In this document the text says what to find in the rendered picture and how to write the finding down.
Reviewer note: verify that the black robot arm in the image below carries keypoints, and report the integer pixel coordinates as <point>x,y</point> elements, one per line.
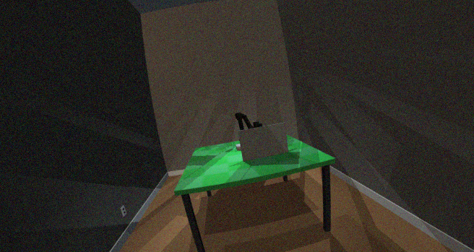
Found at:
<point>240,116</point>

